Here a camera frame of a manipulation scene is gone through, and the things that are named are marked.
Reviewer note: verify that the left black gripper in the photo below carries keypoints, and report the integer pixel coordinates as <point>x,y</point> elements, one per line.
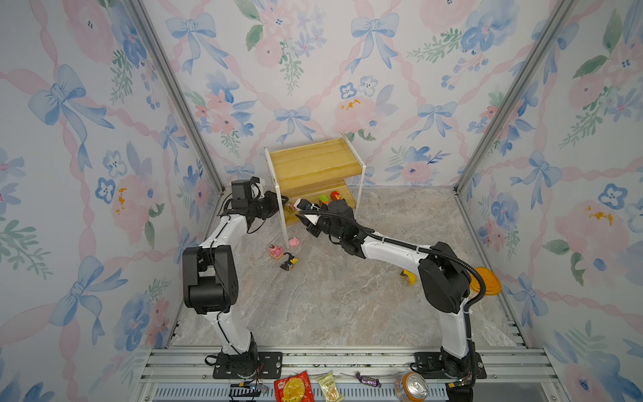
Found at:
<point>270,198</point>

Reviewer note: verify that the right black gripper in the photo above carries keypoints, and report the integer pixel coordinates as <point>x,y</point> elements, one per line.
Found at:
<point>311,230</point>

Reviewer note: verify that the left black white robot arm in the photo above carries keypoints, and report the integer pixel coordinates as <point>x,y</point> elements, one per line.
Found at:
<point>211,283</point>

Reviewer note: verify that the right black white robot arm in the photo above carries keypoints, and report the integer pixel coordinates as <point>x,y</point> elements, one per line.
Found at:
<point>451,286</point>

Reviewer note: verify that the pink pig toy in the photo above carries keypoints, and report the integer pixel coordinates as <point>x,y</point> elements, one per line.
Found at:
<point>294,242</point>

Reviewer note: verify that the pink bear donut toy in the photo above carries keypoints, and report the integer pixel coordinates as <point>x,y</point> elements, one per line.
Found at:
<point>275,252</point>

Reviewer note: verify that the black yellow shark toy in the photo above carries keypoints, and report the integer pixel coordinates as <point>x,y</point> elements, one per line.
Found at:
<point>289,262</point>

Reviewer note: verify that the yellow figure toy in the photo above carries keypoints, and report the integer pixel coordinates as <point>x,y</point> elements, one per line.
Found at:
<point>409,276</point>

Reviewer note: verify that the green snack packet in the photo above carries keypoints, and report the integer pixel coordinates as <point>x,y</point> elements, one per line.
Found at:
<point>329,388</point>

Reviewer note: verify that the purple wrapped candy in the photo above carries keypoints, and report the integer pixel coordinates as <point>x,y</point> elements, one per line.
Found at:
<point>370,381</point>

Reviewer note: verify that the orange lid plastic cup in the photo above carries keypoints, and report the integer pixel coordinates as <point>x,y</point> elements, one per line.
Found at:
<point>492,283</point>

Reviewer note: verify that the red snack packet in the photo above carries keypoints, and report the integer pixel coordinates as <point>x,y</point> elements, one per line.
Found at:
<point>296,388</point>

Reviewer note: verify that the silver drink can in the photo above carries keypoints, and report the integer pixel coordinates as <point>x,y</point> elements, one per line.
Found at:
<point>411,387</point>

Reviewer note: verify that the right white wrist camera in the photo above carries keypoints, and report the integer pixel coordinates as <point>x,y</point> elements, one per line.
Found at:
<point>303,214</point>

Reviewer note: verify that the white frame wooden two-tier shelf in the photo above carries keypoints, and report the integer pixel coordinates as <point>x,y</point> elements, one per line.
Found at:
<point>308,171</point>

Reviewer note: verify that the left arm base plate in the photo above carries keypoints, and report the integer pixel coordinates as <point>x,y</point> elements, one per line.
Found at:
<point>246,366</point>

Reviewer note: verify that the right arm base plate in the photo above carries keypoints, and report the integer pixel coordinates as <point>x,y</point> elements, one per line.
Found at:
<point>441,366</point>

